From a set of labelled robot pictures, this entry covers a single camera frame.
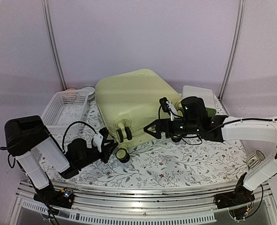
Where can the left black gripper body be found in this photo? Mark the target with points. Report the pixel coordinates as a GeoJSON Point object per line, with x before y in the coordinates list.
{"type": "Point", "coordinates": [83, 162]}

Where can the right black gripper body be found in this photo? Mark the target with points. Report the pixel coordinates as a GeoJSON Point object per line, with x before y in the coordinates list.
{"type": "Point", "coordinates": [190, 127]}

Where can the light green hard-shell suitcase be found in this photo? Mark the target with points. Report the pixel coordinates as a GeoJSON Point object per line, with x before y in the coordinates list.
{"type": "Point", "coordinates": [128, 102]}

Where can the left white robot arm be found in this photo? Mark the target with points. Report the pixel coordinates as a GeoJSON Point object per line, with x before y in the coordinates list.
{"type": "Point", "coordinates": [26, 135]}

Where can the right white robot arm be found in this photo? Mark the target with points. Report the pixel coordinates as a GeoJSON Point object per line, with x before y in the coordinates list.
{"type": "Point", "coordinates": [248, 129]}

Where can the green drawer with knob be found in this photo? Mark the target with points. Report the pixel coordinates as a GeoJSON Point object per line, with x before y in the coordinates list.
{"type": "Point", "coordinates": [211, 112]}

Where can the floral patterned tablecloth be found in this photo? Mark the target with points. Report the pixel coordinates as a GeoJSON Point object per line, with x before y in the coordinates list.
{"type": "Point", "coordinates": [165, 164]}

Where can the white plastic mesh basket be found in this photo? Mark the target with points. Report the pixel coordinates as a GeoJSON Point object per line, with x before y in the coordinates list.
{"type": "Point", "coordinates": [64, 108]}

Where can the white ceramic bowl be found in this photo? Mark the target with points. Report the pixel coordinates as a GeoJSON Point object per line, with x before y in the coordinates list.
{"type": "Point", "coordinates": [91, 92]}

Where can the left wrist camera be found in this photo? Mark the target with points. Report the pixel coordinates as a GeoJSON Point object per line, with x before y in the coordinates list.
{"type": "Point", "coordinates": [100, 139]}

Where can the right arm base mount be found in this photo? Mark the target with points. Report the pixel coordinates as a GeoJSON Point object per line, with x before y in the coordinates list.
{"type": "Point", "coordinates": [239, 202]}

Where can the right metal corner post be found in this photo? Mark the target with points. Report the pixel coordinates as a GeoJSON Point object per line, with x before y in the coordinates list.
{"type": "Point", "coordinates": [233, 49]}

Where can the metal corner post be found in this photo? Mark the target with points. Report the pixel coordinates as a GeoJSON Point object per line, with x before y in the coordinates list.
{"type": "Point", "coordinates": [233, 49]}
{"type": "Point", "coordinates": [52, 42]}

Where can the left metal corner post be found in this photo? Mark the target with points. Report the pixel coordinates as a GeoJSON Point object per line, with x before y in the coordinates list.
{"type": "Point", "coordinates": [52, 42]}

